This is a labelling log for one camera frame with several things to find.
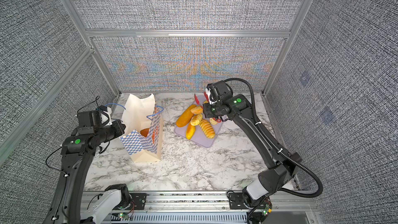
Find blue checkered paper bag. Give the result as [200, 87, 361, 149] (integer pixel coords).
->
[107, 94, 164, 163]

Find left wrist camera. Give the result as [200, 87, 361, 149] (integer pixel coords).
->
[76, 105, 112, 129]

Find aluminium front rail frame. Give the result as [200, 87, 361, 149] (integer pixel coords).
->
[81, 190, 323, 224]

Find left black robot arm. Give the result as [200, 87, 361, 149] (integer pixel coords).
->
[43, 120, 125, 224]

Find black corrugated cable conduit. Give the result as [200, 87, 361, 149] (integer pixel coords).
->
[223, 77, 324, 198]

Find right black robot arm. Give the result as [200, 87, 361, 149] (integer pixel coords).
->
[203, 94, 301, 208]

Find ridged yellow spiral bread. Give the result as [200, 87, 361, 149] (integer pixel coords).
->
[199, 119, 216, 139]

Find long orange baguette bread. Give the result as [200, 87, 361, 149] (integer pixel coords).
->
[176, 104, 197, 128]

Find dark orange oval bread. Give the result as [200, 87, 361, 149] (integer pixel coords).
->
[140, 128, 150, 138]

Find lilac plastic tray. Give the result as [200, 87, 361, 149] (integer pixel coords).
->
[174, 95, 224, 148]

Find red kitchen tongs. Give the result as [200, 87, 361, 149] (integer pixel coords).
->
[194, 94, 222, 124]

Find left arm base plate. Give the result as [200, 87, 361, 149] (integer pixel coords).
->
[114, 193, 148, 211]

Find pale rectangular scored bread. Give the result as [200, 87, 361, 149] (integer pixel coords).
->
[209, 118, 218, 125]

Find golden oval bread roll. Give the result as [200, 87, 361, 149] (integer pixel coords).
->
[190, 106, 203, 115]

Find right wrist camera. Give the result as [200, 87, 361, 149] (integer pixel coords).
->
[204, 80, 233, 105]

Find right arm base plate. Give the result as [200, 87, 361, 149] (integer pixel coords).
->
[227, 191, 249, 210]

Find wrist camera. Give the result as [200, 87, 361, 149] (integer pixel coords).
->
[204, 80, 233, 105]
[76, 105, 112, 129]

